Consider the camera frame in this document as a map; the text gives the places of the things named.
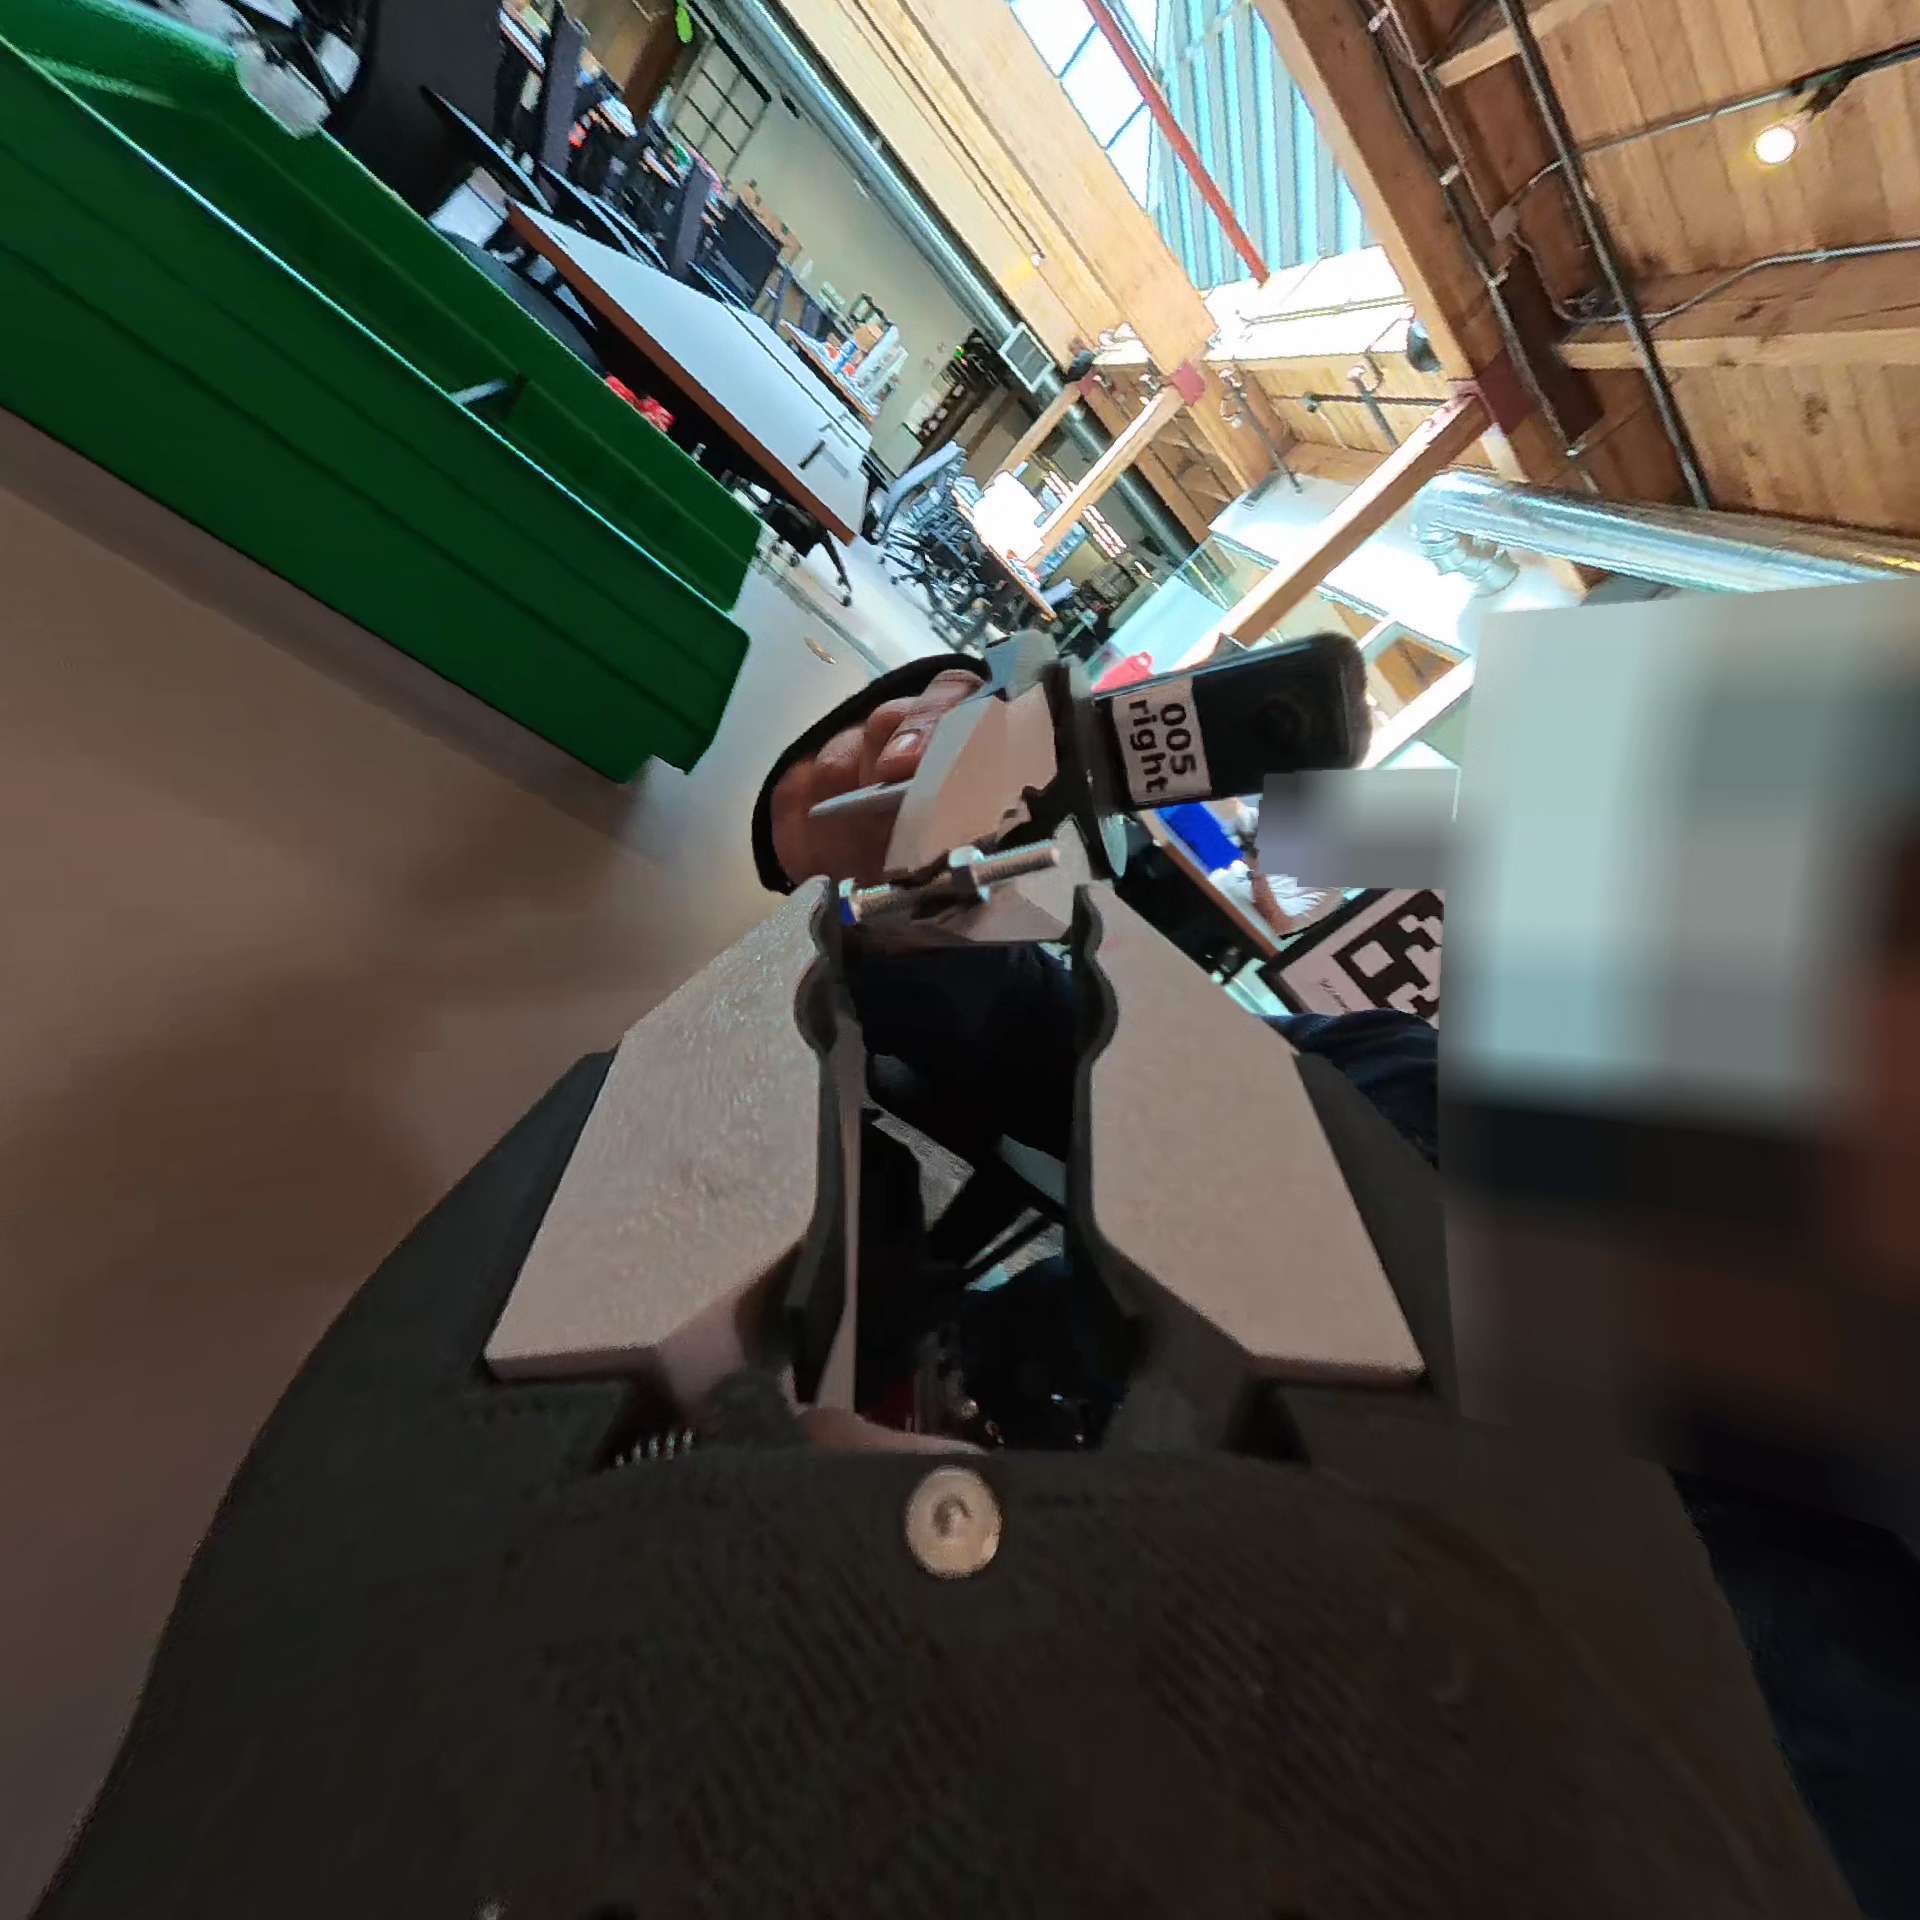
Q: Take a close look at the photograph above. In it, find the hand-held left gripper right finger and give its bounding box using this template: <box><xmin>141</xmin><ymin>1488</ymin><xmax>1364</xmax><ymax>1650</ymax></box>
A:
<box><xmin>1067</xmin><ymin>889</ymin><xmax>1428</xmax><ymax>1390</ymax></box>

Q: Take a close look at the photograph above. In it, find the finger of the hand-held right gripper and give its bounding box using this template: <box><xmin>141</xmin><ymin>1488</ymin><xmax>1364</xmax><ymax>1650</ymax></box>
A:
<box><xmin>895</xmin><ymin>882</ymin><xmax>1088</xmax><ymax>957</ymax></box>
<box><xmin>883</xmin><ymin>690</ymin><xmax>1060</xmax><ymax>885</ymax></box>

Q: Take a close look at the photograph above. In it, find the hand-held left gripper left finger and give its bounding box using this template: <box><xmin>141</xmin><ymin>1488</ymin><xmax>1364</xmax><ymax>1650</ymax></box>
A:
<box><xmin>481</xmin><ymin>876</ymin><xmax>864</xmax><ymax>1404</ymax></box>

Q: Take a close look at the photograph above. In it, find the silver metal bolt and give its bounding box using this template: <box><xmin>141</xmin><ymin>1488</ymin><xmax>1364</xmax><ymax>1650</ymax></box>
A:
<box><xmin>835</xmin><ymin>845</ymin><xmax>1062</xmax><ymax>922</ymax></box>

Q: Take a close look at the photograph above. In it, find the green plastic bin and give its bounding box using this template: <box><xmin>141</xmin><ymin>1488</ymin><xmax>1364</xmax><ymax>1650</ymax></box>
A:
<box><xmin>0</xmin><ymin>0</ymin><xmax>756</xmax><ymax>787</ymax></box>

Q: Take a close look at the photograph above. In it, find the person's right hand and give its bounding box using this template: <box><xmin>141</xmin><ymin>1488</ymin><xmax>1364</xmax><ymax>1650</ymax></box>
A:
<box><xmin>804</xmin><ymin>666</ymin><xmax>995</xmax><ymax>828</ymax></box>

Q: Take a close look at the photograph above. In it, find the person's dark clothing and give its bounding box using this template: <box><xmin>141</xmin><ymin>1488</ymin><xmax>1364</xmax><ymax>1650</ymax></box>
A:
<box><xmin>1273</xmin><ymin>1012</ymin><xmax>1920</xmax><ymax>1920</ymax></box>

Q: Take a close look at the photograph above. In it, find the black white fiducial marker board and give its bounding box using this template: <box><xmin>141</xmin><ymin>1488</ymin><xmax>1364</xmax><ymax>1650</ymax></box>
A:
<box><xmin>1256</xmin><ymin>885</ymin><xmax>1449</xmax><ymax>1033</ymax></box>

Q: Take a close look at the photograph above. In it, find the group of black office chairs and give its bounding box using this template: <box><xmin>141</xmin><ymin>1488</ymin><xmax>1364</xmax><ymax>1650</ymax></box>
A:
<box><xmin>862</xmin><ymin>443</ymin><xmax>1051</xmax><ymax>632</ymax></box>

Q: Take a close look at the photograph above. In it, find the wooden top office desk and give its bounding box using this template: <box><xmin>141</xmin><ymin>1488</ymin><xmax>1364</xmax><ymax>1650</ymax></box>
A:
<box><xmin>509</xmin><ymin>203</ymin><xmax>876</xmax><ymax>546</ymax></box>

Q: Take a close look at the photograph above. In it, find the ceiling spot lamp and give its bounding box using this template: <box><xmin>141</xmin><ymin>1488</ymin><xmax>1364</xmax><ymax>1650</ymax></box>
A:
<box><xmin>1746</xmin><ymin>74</ymin><xmax>1854</xmax><ymax>171</ymax></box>

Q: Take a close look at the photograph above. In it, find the metal ventilation duct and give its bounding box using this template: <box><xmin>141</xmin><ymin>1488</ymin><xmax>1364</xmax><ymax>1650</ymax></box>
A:
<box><xmin>1410</xmin><ymin>468</ymin><xmax>1920</xmax><ymax>591</ymax></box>

